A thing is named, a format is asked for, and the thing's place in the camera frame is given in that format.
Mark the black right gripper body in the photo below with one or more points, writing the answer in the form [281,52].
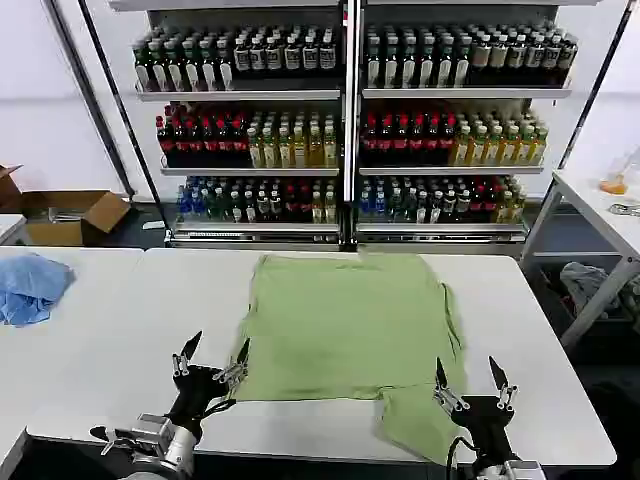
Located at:
[482,420]

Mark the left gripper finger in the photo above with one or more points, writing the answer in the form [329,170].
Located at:
[186,356]
[237,367]

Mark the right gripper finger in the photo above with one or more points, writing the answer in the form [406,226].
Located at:
[445,387]
[502,387]

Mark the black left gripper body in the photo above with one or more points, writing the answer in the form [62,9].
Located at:
[197,387]

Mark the green shirt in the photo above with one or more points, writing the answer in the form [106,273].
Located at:
[345,330]

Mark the black storage crate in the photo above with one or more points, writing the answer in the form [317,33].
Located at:
[555,300]

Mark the grey crumpled cloth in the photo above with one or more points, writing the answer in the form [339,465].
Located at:
[587,285]

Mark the small white floor item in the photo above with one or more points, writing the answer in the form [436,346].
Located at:
[153,225]

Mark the blue cloth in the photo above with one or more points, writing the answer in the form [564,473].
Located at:
[30,290]

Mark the open cardboard box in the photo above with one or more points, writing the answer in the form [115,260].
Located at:
[60,215]

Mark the white side table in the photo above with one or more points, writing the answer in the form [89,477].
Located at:
[595,210]

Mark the small metal item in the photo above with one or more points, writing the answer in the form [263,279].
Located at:
[625,209]

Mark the orange plastic item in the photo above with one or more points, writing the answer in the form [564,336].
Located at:
[614,186]

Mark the black slanted pole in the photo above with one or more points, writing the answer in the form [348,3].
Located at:
[125,110]
[95,100]

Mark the shelf rack of bottles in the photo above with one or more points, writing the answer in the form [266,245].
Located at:
[345,125]

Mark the grey slanted pole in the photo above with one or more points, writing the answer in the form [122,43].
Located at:
[590,105]

